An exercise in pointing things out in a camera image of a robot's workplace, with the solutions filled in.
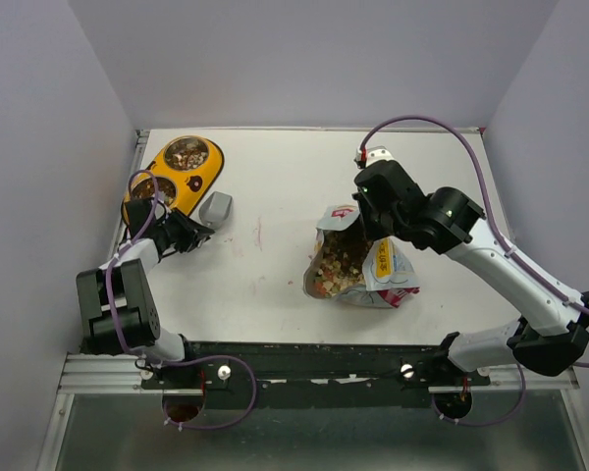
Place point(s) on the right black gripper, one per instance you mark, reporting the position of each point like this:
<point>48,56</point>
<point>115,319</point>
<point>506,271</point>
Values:
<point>370,231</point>

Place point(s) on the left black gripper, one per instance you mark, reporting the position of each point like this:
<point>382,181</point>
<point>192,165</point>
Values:
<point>193,233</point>

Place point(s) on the metal food scoop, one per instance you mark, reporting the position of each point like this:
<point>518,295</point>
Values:
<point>215,210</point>

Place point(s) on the pet food bag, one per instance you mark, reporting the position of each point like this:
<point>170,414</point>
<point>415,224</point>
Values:
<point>363,265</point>

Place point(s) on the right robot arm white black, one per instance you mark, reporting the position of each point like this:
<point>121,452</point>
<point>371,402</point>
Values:
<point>551,333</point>

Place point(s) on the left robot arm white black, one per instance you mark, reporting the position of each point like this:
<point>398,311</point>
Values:
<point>117,308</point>

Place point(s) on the yellow double pet bowl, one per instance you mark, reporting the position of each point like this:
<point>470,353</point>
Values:
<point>178,178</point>

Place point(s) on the pet food kibble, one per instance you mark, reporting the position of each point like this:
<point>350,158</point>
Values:
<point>185,169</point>

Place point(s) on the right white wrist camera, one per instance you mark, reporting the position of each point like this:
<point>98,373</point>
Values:
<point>371,155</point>

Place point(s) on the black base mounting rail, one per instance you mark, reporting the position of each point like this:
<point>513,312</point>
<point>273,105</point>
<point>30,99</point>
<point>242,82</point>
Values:
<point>303,376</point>

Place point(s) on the aluminium frame rail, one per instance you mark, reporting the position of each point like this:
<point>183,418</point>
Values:
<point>101,374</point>

